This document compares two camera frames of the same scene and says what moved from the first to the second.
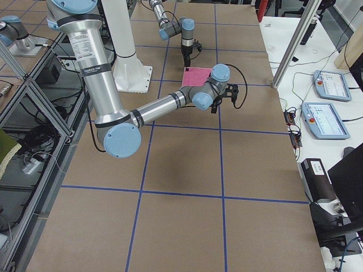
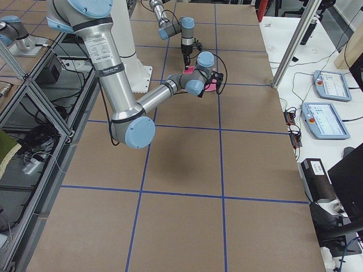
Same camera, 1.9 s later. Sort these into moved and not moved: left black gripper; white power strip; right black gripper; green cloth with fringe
Moved: right black gripper
Not moved: white power strip; left black gripper; green cloth with fringe
